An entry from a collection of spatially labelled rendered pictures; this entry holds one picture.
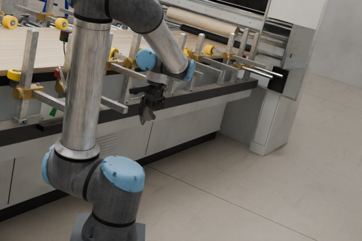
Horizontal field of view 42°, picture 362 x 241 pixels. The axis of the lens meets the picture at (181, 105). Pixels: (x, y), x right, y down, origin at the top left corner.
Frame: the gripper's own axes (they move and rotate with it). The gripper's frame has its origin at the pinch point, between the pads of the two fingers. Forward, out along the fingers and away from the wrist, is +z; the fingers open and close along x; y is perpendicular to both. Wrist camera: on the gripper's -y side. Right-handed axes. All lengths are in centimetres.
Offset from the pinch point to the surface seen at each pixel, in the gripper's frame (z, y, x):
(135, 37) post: -26, -44, 45
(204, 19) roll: -26, -110, 254
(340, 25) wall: -35, -108, 872
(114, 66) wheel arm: -12.5, -38.6, 24.5
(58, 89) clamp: -1.0, -44.3, -7.4
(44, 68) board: -7, -59, -3
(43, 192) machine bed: 71, -64, 17
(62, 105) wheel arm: -2.3, -24.5, -25.8
